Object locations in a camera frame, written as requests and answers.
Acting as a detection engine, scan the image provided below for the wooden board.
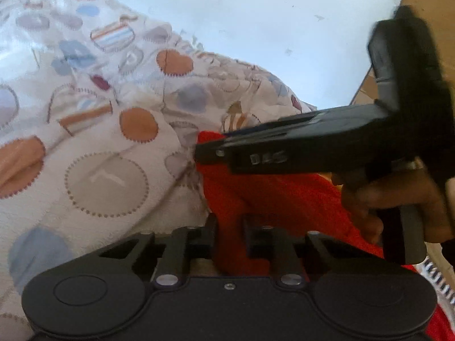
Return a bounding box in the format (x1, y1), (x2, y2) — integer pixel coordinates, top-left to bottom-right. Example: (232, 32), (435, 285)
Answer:
(350, 0), (455, 109)

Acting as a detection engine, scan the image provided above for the red fleece garment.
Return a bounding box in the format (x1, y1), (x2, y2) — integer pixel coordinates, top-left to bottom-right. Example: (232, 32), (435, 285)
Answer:
(194, 130), (455, 341)

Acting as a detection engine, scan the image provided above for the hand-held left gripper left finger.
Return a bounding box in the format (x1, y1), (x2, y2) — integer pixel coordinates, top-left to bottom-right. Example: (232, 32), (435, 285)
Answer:
(98, 214), (218, 282)

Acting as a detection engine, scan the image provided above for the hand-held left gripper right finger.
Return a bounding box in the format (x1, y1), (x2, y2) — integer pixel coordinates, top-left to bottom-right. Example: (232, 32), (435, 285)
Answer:
(242, 215), (358, 285)

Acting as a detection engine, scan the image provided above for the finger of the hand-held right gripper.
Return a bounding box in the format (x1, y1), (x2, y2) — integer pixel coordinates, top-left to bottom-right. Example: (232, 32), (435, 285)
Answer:
(222, 105), (388, 138)
(194, 128), (393, 176)

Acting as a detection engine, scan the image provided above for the black white striped cloth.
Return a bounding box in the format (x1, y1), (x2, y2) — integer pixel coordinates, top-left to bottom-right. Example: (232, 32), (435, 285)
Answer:
(415, 254), (455, 308)

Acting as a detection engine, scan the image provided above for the printed quilt blanket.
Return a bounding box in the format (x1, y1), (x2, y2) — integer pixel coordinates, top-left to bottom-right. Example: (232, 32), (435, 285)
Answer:
(0, 0), (317, 341)

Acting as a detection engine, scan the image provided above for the person's right hand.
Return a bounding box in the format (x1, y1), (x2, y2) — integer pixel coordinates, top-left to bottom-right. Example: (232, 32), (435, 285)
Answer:
(331, 159), (449, 246)

